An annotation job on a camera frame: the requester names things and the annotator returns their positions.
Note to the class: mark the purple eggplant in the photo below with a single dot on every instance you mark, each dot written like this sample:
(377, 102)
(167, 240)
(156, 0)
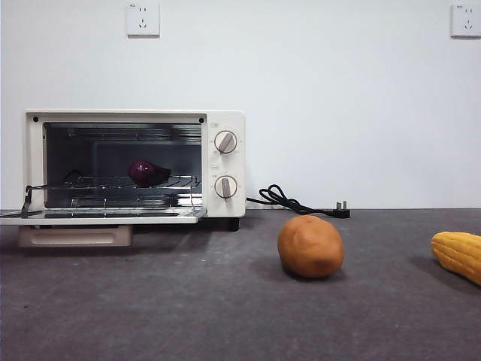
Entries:
(144, 173)

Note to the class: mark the white Toshiba toaster oven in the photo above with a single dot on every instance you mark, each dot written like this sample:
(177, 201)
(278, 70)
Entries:
(239, 169)

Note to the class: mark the beige oven knob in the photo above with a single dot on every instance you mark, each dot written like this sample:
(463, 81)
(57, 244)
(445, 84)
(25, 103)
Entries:
(225, 187)
(225, 142)

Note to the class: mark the brown potato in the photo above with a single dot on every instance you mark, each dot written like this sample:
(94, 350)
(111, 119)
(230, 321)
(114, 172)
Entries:
(310, 248)

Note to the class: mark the yellow corn cob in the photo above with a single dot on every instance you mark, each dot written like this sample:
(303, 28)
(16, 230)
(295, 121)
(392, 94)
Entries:
(458, 252)

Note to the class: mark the white wall socket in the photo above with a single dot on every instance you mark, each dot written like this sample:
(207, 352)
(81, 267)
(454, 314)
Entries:
(143, 20)
(467, 20)

